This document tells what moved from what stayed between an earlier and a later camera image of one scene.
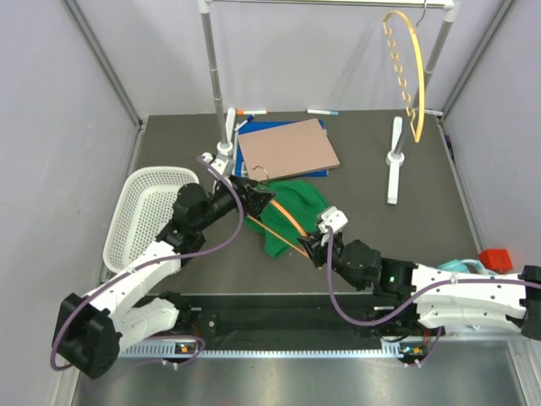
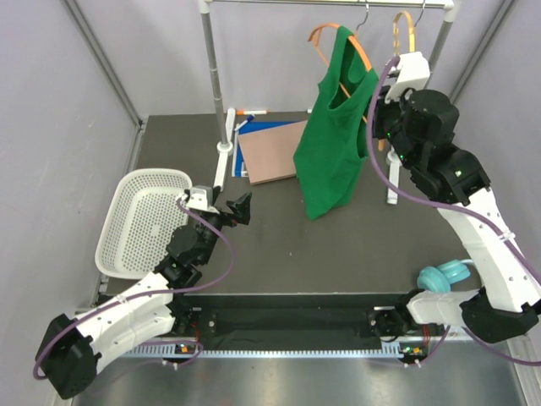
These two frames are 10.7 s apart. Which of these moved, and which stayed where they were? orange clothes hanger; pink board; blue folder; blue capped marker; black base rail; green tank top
Moved: orange clothes hanger; green tank top
Stayed: blue capped marker; pink board; black base rail; blue folder
